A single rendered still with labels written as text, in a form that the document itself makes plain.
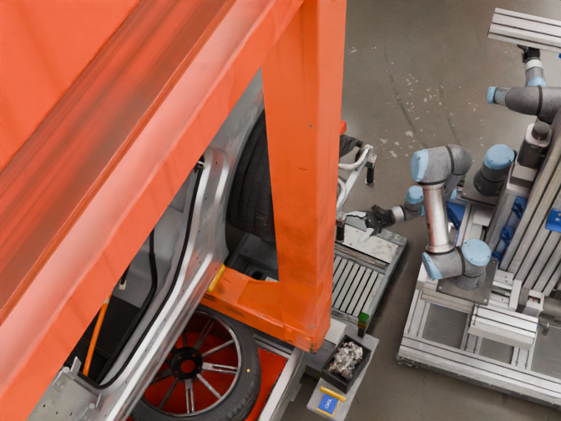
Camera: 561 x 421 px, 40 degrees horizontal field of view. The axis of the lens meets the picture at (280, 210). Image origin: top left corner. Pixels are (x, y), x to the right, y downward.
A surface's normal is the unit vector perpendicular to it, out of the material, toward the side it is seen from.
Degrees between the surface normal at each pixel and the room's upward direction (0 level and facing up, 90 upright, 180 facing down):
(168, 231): 7
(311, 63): 90
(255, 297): 36
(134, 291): 3
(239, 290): 0
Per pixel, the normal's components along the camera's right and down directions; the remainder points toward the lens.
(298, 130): -0.44, 0.77
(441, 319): -0.04, -0.52
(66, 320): 0.89, 0.36
